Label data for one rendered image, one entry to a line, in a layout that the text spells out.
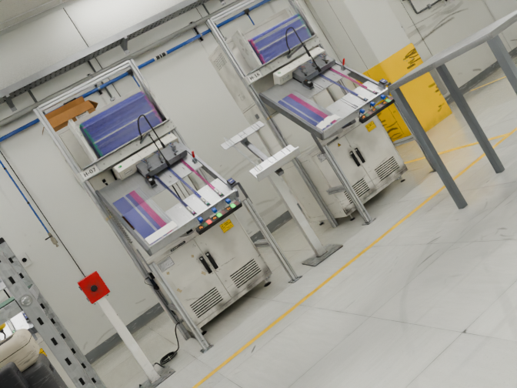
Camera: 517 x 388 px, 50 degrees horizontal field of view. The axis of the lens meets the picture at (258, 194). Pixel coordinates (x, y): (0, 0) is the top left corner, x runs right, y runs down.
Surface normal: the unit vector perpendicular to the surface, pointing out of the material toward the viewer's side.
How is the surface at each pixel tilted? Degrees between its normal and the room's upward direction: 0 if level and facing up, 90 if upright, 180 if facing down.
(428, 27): 90
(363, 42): 90
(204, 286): 90
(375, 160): 90
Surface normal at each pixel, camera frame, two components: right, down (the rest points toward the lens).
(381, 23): 0.36, -0.11
